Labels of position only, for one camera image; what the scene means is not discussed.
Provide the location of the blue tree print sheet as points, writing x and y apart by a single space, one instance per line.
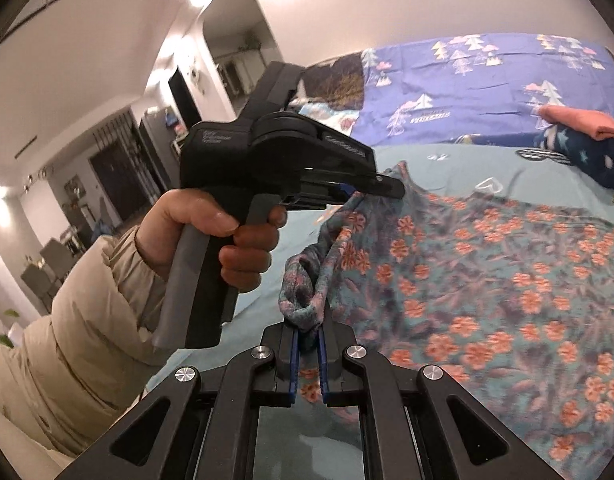
478 88

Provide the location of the dark patterned pillow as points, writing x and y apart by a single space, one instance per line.
337 82

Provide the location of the floral teal orange garment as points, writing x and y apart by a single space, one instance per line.
462 299

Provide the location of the folded pink garment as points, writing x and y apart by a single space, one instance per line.
599 126

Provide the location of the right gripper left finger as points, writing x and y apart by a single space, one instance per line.
199 425

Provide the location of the teal cartoon bedspread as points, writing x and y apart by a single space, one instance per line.
462 169

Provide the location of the beige jacket left forearm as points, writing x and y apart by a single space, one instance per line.
78 369

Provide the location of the folded navy star garment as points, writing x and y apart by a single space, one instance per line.
594 158

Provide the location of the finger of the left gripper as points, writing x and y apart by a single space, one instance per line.
341 192
379 185

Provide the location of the black wall television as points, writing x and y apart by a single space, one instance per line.
183 98

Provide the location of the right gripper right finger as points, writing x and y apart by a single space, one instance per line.
418 424

